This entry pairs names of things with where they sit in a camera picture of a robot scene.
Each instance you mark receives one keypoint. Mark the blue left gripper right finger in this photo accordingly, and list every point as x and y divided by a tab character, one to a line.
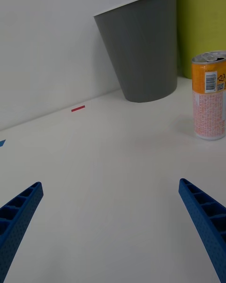
207	217

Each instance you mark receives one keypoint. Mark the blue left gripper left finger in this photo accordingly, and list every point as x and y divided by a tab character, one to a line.
16	219

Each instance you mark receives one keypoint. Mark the orange drink can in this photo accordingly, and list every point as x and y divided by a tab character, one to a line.
209	99

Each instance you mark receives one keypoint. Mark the grey plastic waste bin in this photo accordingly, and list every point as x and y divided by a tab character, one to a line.
143	52

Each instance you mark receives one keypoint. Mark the yellow-green plastic waste bin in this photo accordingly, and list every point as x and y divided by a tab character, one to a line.
202	28

